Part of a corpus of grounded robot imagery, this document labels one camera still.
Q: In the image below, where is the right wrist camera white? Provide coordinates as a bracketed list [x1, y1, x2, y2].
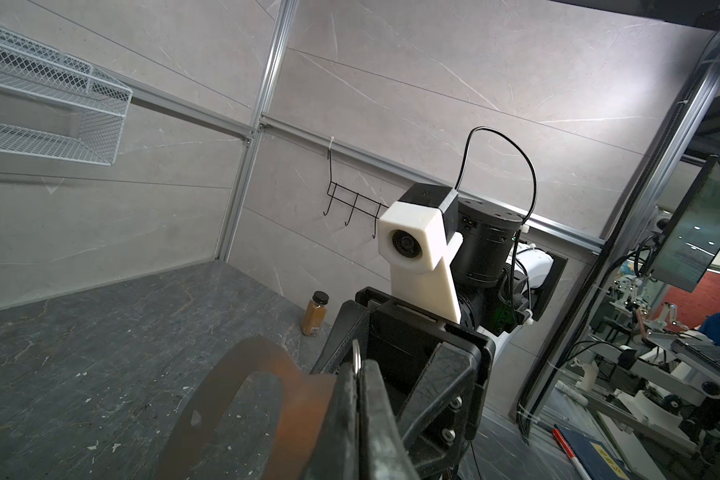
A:
[378, 183, 463, 324]

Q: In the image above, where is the red white pen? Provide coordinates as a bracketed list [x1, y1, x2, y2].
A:
[552, 427, 592, 480]

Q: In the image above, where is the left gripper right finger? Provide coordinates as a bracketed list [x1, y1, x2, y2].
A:
[358, 360, 419, 480]

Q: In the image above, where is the black monitor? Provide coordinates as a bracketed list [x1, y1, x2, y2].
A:
[646, 157, 720, 292]

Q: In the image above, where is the blue book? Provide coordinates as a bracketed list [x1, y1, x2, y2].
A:
[554, 426, 632, 480]

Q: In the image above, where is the brown spice bottle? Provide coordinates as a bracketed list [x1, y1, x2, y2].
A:
[301, 291, 329, 336]

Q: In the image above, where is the black wire hook rack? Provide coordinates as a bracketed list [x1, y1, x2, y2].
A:
[322, 141, 388, 239]

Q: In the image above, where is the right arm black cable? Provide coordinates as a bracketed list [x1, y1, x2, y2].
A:
[454, 125, 538, 289]

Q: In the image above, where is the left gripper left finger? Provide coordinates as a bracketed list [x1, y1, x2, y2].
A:
[302, 363, 359, 480]

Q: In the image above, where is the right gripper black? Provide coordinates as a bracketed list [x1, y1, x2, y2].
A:
[310, 287, 495, 479]

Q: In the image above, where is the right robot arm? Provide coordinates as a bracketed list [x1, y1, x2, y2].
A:
[307, 185, 559, 479]

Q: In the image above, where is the silver metal plate keychain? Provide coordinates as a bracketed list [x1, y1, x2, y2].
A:
[155, 336, 337, 479]

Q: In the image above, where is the white wire mesh basket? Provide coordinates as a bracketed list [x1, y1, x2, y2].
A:
[0, 26, 133, 166]

